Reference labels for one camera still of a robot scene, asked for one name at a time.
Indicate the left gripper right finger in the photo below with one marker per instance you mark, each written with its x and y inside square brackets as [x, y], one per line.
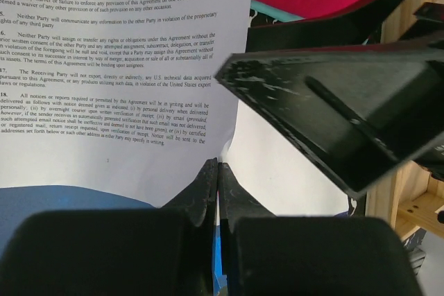
[265, 254]

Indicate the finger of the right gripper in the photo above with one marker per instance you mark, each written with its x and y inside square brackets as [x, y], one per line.
[349, 26]
[356, 112]

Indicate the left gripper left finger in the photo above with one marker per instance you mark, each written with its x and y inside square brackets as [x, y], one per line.
[165, 251]

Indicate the blue plastic folder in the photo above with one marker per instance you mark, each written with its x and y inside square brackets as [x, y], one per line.
[18, 203]

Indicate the printed paper stack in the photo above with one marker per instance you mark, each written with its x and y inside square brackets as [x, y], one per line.
[118, 96]

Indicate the white paper sheets stack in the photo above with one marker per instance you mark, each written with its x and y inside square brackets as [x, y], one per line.
[276, 174]

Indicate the teal folded shirt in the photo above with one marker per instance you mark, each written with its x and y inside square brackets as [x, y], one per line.
[274, 13]

